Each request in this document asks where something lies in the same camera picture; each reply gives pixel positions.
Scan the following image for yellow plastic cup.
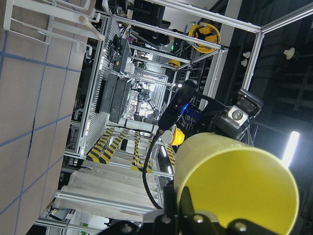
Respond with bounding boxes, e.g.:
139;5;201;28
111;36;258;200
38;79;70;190
174;133;299;235

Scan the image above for black cable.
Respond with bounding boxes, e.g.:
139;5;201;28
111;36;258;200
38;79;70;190
142;129;164;210

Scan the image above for white wire cup rack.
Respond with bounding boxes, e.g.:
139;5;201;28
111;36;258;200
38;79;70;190
3;0;105;55

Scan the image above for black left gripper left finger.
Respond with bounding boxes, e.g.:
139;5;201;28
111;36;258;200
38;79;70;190
163;186;179;215

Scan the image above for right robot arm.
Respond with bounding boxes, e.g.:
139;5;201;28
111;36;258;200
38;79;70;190
156;79;263;140

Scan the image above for yellow hard hat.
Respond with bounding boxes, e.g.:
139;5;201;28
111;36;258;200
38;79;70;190
188;22;221;54

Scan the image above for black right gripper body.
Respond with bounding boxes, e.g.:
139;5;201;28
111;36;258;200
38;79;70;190
208;89;264;140

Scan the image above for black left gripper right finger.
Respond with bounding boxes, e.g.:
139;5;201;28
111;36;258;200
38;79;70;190
179;186;195;217

